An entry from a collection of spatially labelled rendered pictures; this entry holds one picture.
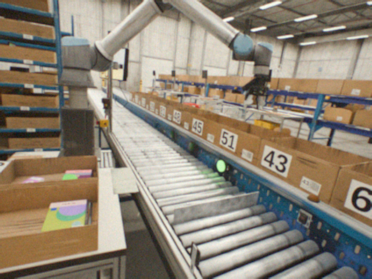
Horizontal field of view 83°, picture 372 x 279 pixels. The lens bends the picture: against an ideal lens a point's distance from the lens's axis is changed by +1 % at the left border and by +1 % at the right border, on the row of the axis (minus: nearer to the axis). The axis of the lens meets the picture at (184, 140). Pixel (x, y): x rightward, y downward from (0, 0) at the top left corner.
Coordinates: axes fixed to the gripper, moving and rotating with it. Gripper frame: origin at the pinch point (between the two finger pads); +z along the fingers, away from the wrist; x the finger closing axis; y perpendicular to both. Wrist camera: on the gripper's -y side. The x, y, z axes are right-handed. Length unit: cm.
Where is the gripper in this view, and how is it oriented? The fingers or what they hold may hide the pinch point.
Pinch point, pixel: (250, 108)
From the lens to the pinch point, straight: 136.4
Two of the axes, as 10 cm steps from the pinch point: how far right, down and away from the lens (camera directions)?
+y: 4.4, 2.8, -8.5
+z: -1.0, 9.6, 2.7
